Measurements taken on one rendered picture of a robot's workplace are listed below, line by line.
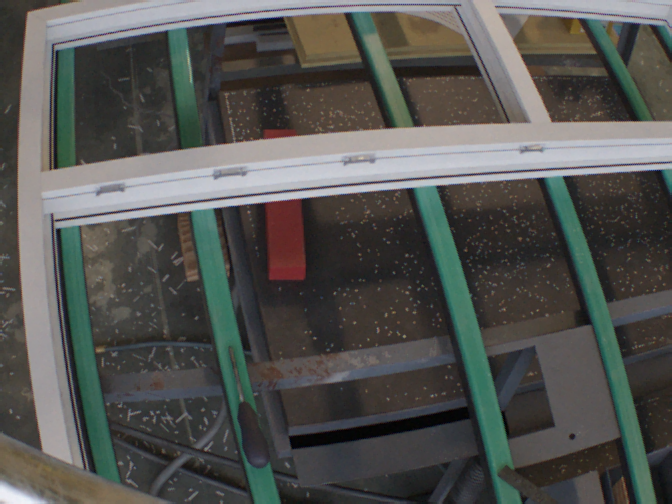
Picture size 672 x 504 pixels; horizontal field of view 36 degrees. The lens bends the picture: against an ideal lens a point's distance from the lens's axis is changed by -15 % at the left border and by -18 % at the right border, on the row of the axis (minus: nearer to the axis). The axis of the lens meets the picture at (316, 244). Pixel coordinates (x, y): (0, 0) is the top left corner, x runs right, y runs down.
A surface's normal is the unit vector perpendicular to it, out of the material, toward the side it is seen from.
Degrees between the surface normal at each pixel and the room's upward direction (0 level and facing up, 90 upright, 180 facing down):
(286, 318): 0
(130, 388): 0
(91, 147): 0
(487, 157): 90
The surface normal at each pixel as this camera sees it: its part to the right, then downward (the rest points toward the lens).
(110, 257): 0.10, -0.58
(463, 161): 0.20, 0.81
